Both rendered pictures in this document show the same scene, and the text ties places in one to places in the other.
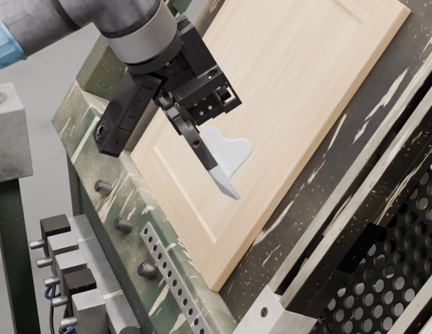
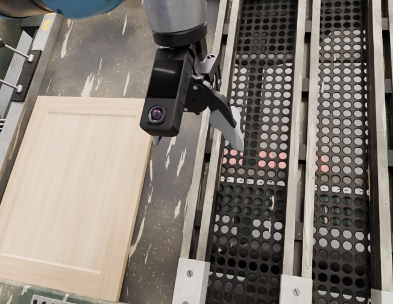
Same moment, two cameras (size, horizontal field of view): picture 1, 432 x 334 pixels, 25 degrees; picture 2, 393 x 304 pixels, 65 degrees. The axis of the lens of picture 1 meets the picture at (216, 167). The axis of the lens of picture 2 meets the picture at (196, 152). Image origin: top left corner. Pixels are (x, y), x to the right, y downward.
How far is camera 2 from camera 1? 95 cm
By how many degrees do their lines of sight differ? 51
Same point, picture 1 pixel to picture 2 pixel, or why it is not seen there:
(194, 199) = (62, 261)
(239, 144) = (234, 110)
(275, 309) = (197, 266)
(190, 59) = (201, 43)
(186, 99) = (210, 72)
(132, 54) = (195, 15)
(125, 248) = not seen: outside the picture
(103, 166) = not seen: outside the picture
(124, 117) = (181, 90)
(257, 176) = (110, 218)
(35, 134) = not seen: outside the picture
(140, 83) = (187, 56)
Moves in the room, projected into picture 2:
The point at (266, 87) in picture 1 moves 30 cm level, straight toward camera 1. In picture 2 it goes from (84, 174) to (152, 201)
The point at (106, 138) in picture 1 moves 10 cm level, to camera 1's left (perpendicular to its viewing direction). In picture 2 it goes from (172, 114) to (100, 126)
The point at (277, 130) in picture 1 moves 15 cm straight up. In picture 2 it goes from (110, 188) to (105, 136)
